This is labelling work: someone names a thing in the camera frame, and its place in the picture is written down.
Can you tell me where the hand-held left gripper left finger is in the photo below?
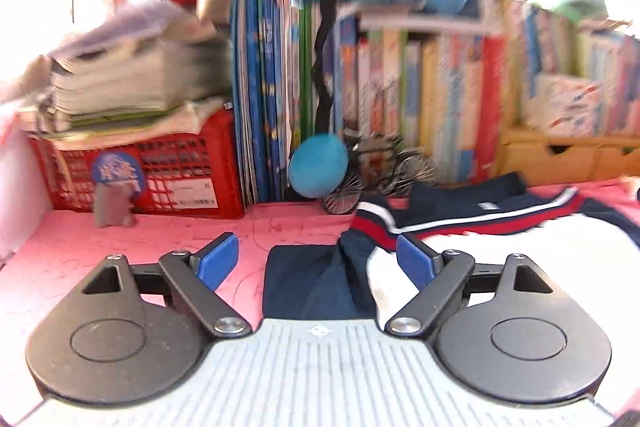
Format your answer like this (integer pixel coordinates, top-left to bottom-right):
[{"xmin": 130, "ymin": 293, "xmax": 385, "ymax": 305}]
[{"xmin": 82, "ymin": 232, "xmax": 253, "ymax": 338}]

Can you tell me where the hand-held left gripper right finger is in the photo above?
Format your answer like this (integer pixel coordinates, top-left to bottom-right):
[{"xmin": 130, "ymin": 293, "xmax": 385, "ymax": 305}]
[{"xmin": 385, "ymin": 234, "xmax": 553, "ymax": 339}]

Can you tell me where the navy and white shirt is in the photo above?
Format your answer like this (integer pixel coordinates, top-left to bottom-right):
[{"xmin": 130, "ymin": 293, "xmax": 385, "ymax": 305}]
[{"xmin": 262, "ymin": 172, "xmax": 640, "ymax": 323}]

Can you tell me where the pink printed blanket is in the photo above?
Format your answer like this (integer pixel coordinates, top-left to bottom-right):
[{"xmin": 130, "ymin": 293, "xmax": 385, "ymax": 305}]
[{"xmin": 0, "ymin": 181, "xmax": 640, "ymax": 427}]

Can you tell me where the red plastic basket with label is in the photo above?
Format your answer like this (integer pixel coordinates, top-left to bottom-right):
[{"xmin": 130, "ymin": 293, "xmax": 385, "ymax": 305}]
[{"xmin": 29, "ymin": 109, "xmax": 246, "ymax": 221}]

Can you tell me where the miniature bicycle model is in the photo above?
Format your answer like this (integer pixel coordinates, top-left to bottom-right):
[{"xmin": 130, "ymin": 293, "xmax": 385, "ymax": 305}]
[{"xmin": 322, "ymin": 132, "xmax": 442, "ymax": 214}]

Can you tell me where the small grey figurine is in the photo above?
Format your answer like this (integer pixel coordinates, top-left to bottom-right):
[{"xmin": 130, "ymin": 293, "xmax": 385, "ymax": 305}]
[{"xmin": 92, "ymin": 182, "xmax": 137, "ymax": 229}]

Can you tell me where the blue plush ball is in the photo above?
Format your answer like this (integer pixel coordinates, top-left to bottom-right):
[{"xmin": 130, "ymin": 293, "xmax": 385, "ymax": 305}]
[{"xmin": 287, "ymin": 133, "xmax": 349, "ymax": 198}]

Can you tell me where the row of books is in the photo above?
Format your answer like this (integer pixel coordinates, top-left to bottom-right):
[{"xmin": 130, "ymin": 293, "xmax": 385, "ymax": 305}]
[{"xmin": 230, "ymin": 0, "xmax": 640, "ymax": 204}]

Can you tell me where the wooden drawer organizer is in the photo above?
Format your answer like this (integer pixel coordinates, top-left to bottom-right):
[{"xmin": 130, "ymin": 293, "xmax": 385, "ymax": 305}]
[{"xmin": 497, "ymin": 127, "xmax": 640, "ymax": 186}]

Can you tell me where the stack of paper booklets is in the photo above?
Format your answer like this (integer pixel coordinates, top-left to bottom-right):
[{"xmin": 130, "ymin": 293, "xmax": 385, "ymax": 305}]
[{"xmin": 0, "ymin": 0, "xmax": 234, "ymax": 141}]

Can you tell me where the white box with colourful print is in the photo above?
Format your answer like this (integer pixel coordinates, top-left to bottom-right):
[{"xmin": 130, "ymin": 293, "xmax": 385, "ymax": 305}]
[{"xmin": 524, "ymin": 74, "xmax": 604, "ymax": 138}]

